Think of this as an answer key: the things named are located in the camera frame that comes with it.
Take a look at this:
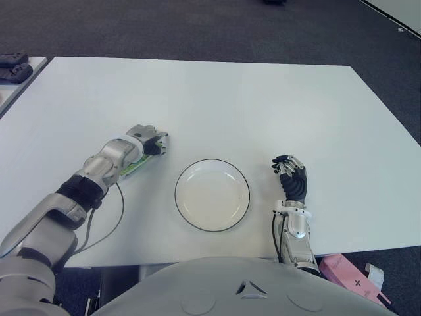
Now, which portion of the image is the grey robot torso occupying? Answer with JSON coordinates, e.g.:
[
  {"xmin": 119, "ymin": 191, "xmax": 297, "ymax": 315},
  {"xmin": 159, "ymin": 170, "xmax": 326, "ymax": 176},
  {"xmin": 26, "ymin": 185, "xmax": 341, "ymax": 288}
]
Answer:
[{"xmin": 91, "ymin": 255, "xmax": 399, "ymax": 316}]

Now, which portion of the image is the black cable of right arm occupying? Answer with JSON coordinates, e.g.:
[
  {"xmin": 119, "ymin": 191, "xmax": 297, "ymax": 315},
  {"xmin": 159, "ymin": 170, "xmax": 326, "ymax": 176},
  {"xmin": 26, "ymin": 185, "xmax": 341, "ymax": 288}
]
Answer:
[{"xmin": 271, "ymin": 213, "xmax": 284, "ymax": 263}]

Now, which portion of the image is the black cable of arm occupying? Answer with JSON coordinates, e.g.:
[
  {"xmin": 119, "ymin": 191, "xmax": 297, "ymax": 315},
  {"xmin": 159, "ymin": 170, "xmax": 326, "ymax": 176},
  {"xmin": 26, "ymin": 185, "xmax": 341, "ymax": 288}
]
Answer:
[
  {"xmin": 74, "ymin": 182, "xmax": 125, "ymax": 256},
  {"xmin": 271, "ymin": 213, "xmax": 284, "ymax": 263}
]

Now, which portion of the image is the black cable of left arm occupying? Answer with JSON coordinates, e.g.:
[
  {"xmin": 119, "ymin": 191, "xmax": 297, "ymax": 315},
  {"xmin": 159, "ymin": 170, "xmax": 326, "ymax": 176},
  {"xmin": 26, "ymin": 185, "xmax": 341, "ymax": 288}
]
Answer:
[{"xmin": 74, "ymin": 182, "xmax": 125, "ymax": 256}]

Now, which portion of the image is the pink cardboard box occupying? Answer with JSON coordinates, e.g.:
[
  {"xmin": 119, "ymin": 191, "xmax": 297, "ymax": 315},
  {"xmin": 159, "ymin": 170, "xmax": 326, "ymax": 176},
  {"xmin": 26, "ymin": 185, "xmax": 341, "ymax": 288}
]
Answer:
[{"xmin": 318, "ymin": 255, "xmax": 393, "ymax": 305}]

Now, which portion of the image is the green white toothpaste tube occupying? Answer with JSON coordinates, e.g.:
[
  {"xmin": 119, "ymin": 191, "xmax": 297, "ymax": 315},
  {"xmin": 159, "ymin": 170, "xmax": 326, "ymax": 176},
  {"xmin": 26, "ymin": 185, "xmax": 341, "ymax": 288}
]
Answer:
[{"xmin": 118, "ymin": 140, "xmax": 170, "ymax": 178}]

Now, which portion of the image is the white paper tag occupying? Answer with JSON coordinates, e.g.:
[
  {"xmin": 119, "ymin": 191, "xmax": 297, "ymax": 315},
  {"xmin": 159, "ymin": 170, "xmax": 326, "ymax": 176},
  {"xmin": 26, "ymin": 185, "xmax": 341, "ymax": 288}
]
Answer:
[{"xmin": 364, "ymin": 263, "xmax": 385, "ymax": 292}]

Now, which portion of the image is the white plate with black rim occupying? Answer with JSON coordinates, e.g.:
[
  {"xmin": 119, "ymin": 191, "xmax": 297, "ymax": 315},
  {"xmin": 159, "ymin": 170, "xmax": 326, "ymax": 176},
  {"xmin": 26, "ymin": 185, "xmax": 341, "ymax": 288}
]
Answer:
[{"xmin": 174, "ymin": 158, "xmax": 251, "ymax": 234}]

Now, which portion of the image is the black game controller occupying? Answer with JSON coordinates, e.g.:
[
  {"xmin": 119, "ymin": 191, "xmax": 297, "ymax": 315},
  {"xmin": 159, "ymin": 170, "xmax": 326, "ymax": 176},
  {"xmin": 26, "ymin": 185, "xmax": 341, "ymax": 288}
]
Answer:
[
  {"xmin": 0, "ymin": 49, "xmax": 29, "ymax": 65},
  {"xmin": 0, "ymin": 64, "xmax": 34, "ymax": 83}
]

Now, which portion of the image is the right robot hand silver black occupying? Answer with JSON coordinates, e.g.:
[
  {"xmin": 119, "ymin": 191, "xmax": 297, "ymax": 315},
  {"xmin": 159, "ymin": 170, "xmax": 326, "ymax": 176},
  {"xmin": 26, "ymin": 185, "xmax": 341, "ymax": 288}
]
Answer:
[{"xmin": 270, "ymin": 154, "xmax": 309, "ymax": 202}]

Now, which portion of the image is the white side table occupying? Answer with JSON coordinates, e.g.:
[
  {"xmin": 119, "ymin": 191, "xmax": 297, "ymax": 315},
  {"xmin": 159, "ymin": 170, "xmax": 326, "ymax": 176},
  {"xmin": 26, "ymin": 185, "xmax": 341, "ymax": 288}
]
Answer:
[{"xmin": 0, "ymin": 56, "xmax": 49, "ymax": 118}]

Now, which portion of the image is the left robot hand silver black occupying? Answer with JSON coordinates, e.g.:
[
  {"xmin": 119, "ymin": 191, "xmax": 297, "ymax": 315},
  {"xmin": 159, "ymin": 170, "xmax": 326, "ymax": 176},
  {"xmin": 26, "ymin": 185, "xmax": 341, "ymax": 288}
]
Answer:
[{"xmin": 126, "ymin": 124, "xmax": 171, "ymax": 157}]

